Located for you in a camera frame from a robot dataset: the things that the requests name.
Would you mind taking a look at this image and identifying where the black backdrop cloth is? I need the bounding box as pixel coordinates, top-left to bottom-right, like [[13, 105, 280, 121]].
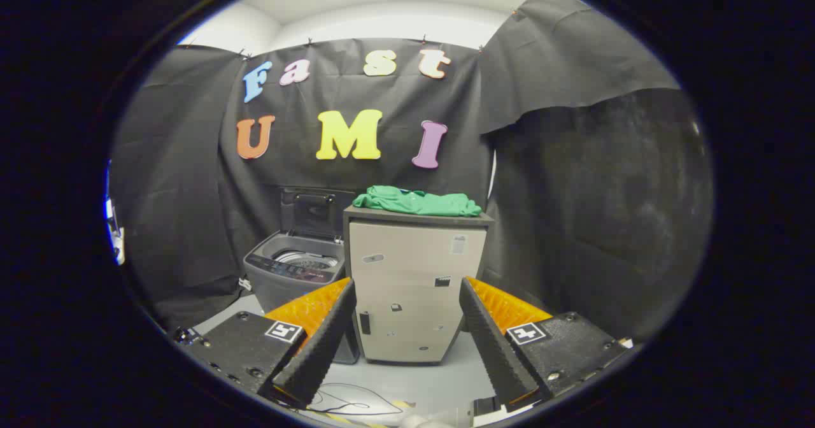
[[108, 0, 714, 346]]

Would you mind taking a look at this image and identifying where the green shirt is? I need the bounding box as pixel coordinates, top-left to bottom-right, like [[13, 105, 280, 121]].
[[352, 185, 483, 217]]

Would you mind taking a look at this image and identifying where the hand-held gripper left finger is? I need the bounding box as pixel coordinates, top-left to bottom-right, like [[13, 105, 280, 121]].
[[171, 277, 358, 411]]

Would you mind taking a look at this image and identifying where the grey washing machine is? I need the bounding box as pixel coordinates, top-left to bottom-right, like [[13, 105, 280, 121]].
[[243, 229, 360, 365]]

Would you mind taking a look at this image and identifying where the beige cabinet with dark top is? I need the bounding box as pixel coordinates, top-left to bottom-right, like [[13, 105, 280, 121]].
[[343, 204, 495, 366]]

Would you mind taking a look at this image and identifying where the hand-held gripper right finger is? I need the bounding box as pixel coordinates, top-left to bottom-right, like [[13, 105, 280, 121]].
[[458, 276, 632, 413]]

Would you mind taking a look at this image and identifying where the white and blue clutter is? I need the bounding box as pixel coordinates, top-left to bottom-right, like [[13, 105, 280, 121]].
[[105, 160, 126, 266]]

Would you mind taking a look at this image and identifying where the thin black floor cable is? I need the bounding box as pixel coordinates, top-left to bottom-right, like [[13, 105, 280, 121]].
[[306, 383, 408, 416]]

